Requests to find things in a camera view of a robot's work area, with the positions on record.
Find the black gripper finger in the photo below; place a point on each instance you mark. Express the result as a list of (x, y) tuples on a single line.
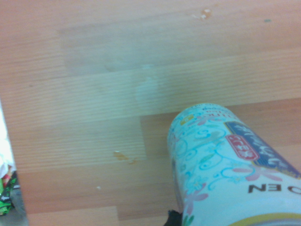
[(174, 219)]

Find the white floral drink can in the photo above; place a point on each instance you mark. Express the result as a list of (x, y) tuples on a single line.
[(223, 176)]

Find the white plastic trash bin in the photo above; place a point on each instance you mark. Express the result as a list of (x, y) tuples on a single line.
[(20, 207)]

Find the crumpled white paper trash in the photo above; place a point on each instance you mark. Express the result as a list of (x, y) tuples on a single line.
[(3, 162)]

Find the green snack wrapper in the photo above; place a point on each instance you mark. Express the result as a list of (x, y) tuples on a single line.
[(7, 197)]

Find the wooden coffee table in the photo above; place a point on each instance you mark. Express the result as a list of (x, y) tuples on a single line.
[(94, 70)]

